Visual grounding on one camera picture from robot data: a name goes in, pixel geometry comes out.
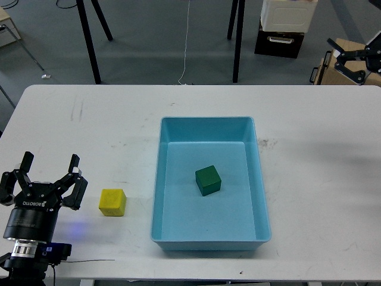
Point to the yellow wooden block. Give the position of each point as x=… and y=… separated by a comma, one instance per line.
x=112, y=202

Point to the black table leg right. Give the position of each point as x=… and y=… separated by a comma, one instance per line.
x=236, y=20

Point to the black table leg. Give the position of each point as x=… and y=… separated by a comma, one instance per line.
x=88, y=37
x=236, y=20

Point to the black storage box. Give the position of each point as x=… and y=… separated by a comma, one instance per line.
x=278, y=44

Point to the light blue plastic bin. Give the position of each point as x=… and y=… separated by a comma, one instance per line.
x=235, y=218

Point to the wooden cabinet with handles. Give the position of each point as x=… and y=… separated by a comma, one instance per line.
x=326, y=74

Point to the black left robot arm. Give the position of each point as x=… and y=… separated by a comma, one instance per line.
x=25, y=265

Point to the blue wrist camera box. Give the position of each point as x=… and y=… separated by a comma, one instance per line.
x=55, y=253

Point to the black table leg left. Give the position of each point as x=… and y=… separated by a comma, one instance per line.
x=88, y=37

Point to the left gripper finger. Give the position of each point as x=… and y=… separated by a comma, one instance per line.
x=20, y=175
x=70, y=189

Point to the white storage crate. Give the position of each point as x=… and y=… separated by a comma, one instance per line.
x=287, y=16

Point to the green wooden block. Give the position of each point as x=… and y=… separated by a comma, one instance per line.
x=208, y=180

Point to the wooden furniture top left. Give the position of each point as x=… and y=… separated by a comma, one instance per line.
x=10, y=34

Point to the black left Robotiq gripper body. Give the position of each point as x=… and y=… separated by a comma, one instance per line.
x=35, y=213

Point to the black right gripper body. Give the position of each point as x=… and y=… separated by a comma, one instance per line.
x=373, y=54

